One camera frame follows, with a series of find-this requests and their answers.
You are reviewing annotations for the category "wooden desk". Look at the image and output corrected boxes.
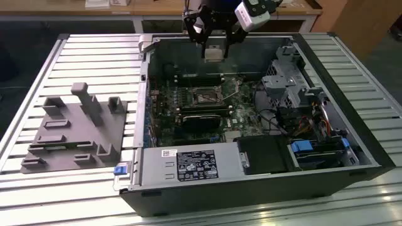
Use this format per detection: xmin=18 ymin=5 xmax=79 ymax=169
xmin=0 ymin=0 xmax=323 ymax=33

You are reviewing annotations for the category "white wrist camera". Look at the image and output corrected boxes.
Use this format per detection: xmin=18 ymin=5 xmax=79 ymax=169
xmin=233 ymin=0 xmax=271 ymax=32

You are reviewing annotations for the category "green motherboard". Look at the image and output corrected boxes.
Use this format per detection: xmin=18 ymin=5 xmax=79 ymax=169
xmin=147 ymin=70 xmax=276 ymax=146

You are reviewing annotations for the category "CPU socket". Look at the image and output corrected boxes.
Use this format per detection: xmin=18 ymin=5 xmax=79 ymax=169
xmin=189 ymin=86 xmax=227 ymax=107

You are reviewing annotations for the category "black PC case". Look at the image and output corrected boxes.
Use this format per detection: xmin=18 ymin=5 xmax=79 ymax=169
xmin=117 ymin=32 xmax=396 ymax=218

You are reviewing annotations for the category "black plastic shroud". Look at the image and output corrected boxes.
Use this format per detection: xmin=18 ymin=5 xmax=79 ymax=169
xmin=235 ymin=135 xmax=299 ymax=176

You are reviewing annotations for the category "silver power supply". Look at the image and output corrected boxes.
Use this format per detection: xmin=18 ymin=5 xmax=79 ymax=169
xmin=137 ymin=141 xmax=248 ymax=186

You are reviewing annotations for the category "silver CPU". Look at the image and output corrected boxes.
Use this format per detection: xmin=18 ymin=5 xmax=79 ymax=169
xmin=203 ymin=44 xmax=225 ymax=63

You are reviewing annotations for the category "wooden cabinet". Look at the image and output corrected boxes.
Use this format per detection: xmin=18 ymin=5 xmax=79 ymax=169
xmin=310 ymin=0 xmax=402 ymax=62

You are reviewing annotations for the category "silver chipset heatsink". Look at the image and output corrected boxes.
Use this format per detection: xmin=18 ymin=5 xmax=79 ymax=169
xmin=224 ymin=131 xmax=241 ymax=142

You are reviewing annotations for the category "black cable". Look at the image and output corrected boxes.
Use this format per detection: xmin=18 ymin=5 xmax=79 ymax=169
xmin=256 ymin=109 xmax=291 ymax=135

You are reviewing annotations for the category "orange yellow wire bundle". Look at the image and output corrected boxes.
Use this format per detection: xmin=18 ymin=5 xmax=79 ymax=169
xmin=298 ymin=114 xmax=334 ymax=137

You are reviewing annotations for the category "black graphics card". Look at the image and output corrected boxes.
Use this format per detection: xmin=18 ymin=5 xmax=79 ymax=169
xmin=180 ymin=113 xmax=221 ymax=132

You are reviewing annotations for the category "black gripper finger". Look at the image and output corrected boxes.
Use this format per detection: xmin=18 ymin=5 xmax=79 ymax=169
xmin=183 ymin=4 xmax=217 ymax=59
xmin=221 ymin=13 xmax=249 ymax=59

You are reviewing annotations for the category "small grey wrist camera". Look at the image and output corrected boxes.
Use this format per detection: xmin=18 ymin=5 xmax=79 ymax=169
xmin=192 ymin=17 xmax=205 ymax=34

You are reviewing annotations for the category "silver drive cage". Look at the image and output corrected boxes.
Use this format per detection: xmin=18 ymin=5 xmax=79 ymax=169
xmin=261 ymin=46 xmax=324 ymax=111

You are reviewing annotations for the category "grey parts rack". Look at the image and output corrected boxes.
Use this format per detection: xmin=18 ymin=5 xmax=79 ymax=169
xmin=18 ymin=82 xmax=128 ymax=174

